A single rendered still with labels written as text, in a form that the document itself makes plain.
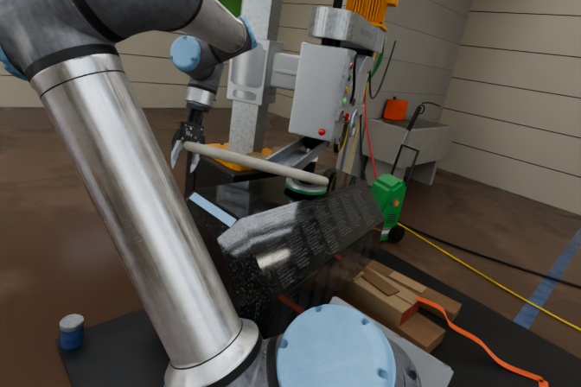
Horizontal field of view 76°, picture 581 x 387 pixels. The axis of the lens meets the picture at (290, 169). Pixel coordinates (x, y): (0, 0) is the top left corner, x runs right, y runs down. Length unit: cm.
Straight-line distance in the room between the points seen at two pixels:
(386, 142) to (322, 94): 299
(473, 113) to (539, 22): 146
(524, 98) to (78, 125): 616
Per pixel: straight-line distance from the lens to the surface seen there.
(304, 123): 176
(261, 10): 251
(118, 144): 52
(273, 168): 101
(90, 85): 53
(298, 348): 56
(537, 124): 636
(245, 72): 245
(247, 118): 255
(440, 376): 80
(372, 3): 237
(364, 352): 54
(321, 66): 172
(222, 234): 155
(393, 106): 498
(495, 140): 650
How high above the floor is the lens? 152
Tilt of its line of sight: 18 degrees down
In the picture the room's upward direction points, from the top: 9 degrees clockwise
